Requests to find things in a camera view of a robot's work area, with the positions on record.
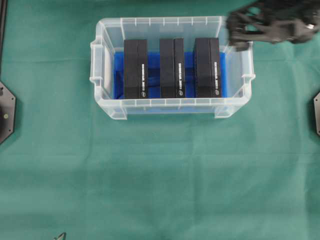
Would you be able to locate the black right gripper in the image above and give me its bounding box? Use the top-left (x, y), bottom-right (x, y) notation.
top-left (226, 0), bottom-right (320, 52)

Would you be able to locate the black table frame rail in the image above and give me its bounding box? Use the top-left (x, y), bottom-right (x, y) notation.
top-left (0, 0), bottom-right (8, 51)

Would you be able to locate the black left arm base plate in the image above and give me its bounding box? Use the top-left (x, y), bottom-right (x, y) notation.
top-left (0, 82), bottom-right (16, 144)

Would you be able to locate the clear plastic storage case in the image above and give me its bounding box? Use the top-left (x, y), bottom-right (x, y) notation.
top-left (89, 16), bottom-right (255, 120)

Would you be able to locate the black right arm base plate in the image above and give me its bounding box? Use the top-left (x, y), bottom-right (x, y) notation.
top-left (313, 92), bottom-right (320, 136)

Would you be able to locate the black camera box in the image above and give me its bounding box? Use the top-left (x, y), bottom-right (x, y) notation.
top-left (159, 38), bottom-right (186, 99)
top-left (124, 39), bottom-right (149, 99)
top-left (194, 37), bottom-right (223, 98)

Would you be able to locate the green table cloth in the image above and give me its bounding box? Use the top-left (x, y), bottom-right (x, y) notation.
top-left (0, 0), bottom-right (320, 240)

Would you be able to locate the blue liner in case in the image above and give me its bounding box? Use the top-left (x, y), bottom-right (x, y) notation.
top-left (113, 52), bottom-right (228, 99)

